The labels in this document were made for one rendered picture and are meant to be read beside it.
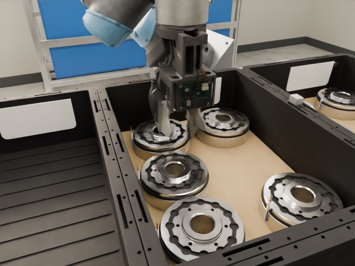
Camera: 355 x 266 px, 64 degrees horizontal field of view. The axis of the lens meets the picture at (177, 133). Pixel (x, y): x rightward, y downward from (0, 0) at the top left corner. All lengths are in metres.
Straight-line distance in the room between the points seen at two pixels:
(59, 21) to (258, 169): 1.94
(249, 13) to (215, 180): 3.54
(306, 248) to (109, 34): 0.41
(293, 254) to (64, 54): 2.16
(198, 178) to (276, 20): 3.88
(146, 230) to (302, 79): 0.57
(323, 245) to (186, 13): 0.30
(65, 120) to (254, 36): 3.65
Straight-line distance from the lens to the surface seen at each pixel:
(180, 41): 0.40
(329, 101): 0.71
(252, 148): 0.55
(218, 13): 2.63
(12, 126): 0.57
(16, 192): 0.51
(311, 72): 0.75
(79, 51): 2.31
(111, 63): 2.37
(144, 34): 0.75
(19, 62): 3.23
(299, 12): 4.48
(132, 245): 0.26
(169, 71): 0.43
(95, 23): 0.50
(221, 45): 0.87
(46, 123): 0.56
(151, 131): 0.51
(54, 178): 0.51
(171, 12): 0.40
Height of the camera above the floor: 1.14
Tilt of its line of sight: 33 degrees down
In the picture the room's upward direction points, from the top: straight up
